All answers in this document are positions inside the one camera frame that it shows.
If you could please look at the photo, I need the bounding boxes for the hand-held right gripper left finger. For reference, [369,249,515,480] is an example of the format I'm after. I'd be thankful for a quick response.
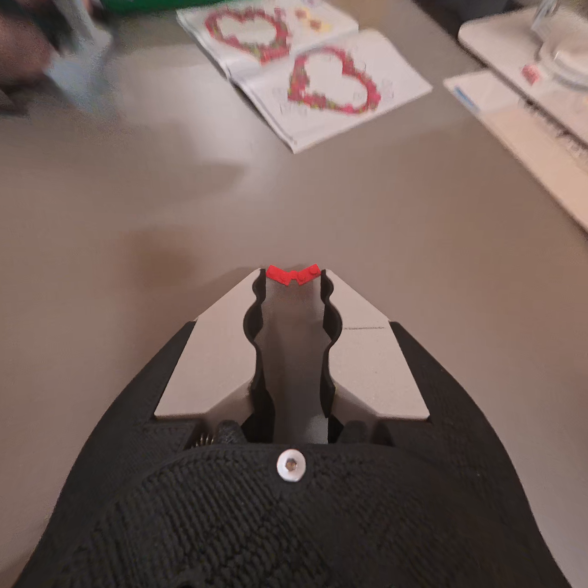
[155,269,276,430]

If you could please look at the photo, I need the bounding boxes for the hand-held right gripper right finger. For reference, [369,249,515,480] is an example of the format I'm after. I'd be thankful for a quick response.
[319,269,431,431]

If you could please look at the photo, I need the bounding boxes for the red lego piece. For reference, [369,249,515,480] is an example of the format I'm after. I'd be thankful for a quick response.
[266,264,321,287]

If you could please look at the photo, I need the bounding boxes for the lego instruction booklet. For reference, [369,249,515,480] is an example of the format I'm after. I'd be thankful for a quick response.
[177,0,433,154]

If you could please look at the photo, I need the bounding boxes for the person's left hand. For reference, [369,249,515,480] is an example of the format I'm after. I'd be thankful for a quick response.
[0,10,56,95]

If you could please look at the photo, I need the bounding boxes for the white flat board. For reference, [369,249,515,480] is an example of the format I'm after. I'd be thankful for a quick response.
[442,69,588,232]

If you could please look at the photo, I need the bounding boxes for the white tray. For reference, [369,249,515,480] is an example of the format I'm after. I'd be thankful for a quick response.
[458,4,588,154]

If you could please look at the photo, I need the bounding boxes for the clear plastic bag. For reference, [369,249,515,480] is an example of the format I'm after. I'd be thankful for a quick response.
[532,0,588,91]

